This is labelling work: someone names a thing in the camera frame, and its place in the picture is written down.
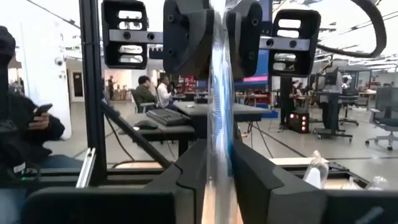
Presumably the black aluminium table frame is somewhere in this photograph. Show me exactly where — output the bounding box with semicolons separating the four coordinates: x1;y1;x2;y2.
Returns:
0;0;369;190

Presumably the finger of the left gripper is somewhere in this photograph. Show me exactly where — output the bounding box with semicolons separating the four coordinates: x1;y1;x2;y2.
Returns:
162;0;215;80
226;0;264;82

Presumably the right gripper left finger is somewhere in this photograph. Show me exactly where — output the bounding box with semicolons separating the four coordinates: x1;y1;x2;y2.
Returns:
23;138;208;224

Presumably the person's hand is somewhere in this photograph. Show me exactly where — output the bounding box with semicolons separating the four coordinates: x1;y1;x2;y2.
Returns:
28;111;52;131

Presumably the orange toothbrush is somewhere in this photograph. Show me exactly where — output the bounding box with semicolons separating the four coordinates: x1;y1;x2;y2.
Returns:
303;150;330;190

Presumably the black keyboard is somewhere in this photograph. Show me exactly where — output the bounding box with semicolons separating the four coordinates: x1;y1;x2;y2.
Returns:
146;108;190;127

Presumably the black standing desk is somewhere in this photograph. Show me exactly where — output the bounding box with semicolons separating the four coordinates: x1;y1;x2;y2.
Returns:
312;67;354;142

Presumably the black computer tower with lights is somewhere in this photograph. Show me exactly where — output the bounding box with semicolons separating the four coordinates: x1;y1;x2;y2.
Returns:
287;110;310;134

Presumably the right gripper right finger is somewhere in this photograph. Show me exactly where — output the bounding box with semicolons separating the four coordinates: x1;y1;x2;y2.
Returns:
233;139;398;224

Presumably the black phone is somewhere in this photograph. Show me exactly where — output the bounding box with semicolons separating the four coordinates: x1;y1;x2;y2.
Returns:
34;103;53;118

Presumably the person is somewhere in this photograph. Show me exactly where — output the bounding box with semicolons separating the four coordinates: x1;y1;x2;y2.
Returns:
135;75;157;113
0;26;85;224
156;76;175;110
107;75;116;101

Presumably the blue toothbrush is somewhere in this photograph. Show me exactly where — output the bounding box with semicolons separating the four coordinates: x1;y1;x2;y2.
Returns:
203;0;243;224

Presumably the grey office chair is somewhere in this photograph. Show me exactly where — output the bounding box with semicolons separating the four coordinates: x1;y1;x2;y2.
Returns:
365;86;398;152

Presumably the black computer mouse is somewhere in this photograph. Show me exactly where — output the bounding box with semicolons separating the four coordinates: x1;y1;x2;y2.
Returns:
133;119;159;131

